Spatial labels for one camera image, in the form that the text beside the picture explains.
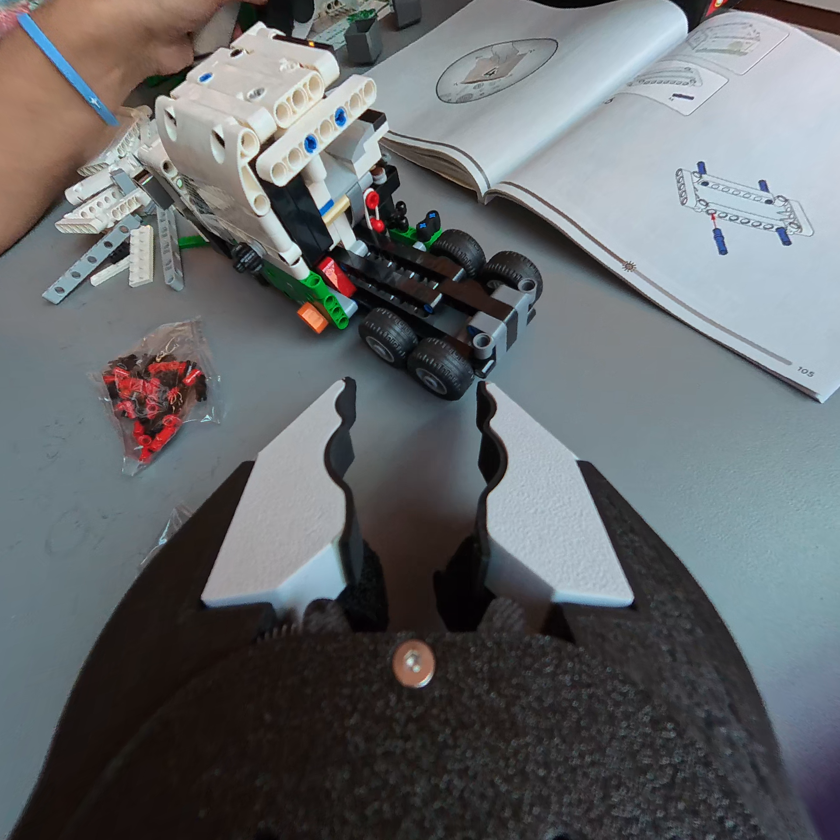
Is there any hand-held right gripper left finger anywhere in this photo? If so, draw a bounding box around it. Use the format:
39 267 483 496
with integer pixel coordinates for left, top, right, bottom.
201 377 388 632

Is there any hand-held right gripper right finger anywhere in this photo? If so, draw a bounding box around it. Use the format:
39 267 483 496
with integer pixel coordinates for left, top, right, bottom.
433 381 636 634

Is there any person's left forearm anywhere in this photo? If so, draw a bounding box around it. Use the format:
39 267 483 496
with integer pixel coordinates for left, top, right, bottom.
0 13 112 253

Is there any lego truck model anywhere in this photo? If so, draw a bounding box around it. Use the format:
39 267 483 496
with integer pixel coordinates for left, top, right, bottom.
155 21 544 403

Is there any pile of loose lego pieces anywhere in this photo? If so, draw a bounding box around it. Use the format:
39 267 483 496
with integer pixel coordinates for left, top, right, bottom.
42 105 211 306

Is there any lego instruction booklet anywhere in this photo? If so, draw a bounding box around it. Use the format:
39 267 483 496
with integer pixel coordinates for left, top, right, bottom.
354 0 840 404

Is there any person's left hand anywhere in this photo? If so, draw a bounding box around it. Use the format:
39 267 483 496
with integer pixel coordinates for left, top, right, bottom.
29 0 266 122

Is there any clear plastic bag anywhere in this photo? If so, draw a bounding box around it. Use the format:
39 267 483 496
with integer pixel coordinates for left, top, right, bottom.
139 504 193 568

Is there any bag of red black pins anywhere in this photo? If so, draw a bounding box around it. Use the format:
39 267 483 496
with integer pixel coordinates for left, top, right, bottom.
88 317 222 476

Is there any blue wristband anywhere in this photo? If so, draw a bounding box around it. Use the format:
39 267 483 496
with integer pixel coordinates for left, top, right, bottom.
16 12 121 127

